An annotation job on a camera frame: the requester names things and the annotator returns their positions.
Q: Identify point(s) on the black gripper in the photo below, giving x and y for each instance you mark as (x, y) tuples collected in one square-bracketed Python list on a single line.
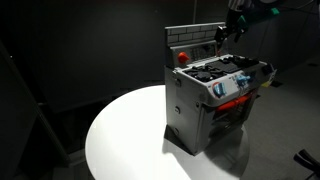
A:
[(237, 21)]

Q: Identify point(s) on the grey toy stove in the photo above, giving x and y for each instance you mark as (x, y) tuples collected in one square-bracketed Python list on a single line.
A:
[(209, 92)]

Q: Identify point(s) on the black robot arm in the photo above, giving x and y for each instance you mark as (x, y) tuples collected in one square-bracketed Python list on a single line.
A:
[(263, 10)]

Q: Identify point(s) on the black object bottom right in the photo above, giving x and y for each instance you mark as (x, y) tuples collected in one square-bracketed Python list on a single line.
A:
[(306, 160)]

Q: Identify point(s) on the round white table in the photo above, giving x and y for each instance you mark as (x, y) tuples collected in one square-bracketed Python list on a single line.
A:
[(129, 140)]

